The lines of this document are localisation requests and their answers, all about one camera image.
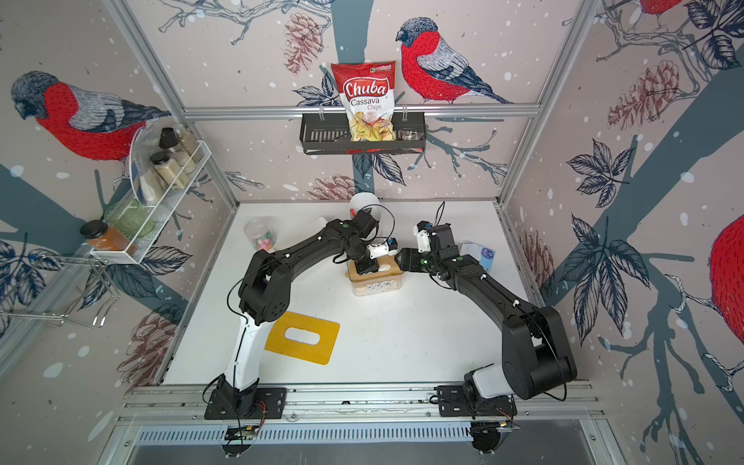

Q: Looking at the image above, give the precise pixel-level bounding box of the bamboo tissue box lid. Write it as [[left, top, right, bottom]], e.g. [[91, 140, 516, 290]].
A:
[[346, 256, 403, 284]]

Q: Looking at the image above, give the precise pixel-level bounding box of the clear plastic tissue box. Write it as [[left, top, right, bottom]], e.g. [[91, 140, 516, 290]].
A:
[[350, 276, 403, 296]]

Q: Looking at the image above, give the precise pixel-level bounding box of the blue white tissue pack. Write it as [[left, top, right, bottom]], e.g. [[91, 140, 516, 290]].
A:
[[460, 242, 495, 273]]

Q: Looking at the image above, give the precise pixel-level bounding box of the yellow plastic lid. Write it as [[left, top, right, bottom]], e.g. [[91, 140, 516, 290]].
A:
[[265, 312, 340, 365]]

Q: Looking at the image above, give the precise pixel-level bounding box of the white rectangular bin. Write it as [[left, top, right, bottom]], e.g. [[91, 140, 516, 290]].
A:
[[306, 217, 327, 234]]

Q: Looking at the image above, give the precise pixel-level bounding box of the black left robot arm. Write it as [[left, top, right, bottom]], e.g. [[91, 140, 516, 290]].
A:
[[216, 207, 379, 409]]

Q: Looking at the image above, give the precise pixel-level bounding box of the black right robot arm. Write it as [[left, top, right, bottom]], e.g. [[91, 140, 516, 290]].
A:
[[395, 248, 577, 400]]

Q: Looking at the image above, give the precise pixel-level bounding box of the white pen holder cup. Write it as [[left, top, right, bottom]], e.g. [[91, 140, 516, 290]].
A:
[[349, 192, 380, 219]]

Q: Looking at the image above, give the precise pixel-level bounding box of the clear jar with candies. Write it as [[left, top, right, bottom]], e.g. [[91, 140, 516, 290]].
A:
[[243, 218, 276, 253]]

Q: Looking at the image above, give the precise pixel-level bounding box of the red Chuba chips bag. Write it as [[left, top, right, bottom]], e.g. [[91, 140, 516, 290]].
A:
[[331, 61, 396, 143]]

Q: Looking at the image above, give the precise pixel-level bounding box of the beige spice bottle front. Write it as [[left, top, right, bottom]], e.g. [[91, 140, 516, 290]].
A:
[[150, 151, 189, 190]]

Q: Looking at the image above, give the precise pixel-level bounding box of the beige spice bottle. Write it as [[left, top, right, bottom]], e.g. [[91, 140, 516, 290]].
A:
[[150, 151, 189, 190], [159, 127, 197, 174]]

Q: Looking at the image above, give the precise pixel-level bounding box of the beige spice bottle back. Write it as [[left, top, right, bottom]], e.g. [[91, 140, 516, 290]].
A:
[[159, 127, 197, 174]]

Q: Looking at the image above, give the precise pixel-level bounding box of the green jar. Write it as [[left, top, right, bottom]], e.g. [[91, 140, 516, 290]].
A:
[[104, 199, 155, 240]]

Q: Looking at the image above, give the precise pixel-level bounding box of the orange spice jar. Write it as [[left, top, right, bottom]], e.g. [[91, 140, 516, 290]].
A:
[[79, 220, 136, 254]]

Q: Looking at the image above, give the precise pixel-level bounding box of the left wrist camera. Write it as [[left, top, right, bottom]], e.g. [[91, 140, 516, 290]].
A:
[[367, 238, 398, 260]]

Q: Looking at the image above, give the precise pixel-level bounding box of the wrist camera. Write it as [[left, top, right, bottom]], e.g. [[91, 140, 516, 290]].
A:
[[415, 221, 459, 259], [367, 238, 398, 260]]

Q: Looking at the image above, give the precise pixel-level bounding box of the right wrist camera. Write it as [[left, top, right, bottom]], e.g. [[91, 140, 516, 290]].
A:
[[415, 221, 459, 259]]

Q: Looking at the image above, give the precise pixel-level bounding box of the black wire wall basket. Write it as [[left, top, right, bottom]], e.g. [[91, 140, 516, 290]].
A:
[[300, 112, 426, 155]]

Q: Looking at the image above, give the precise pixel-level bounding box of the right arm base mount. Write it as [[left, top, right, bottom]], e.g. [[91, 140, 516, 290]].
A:
[[428, 381, 517, 419]]

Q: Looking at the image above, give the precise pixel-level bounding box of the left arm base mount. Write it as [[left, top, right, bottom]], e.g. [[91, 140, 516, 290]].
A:
[[203, 375, 287, 420]]

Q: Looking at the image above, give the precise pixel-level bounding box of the white wire spice rack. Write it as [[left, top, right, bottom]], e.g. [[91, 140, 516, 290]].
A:
[[92, 117, 212, 265]]

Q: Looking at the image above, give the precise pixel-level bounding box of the metal wire hook rack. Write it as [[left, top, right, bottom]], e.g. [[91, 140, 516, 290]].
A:
[[1, 252, 121, 331]]

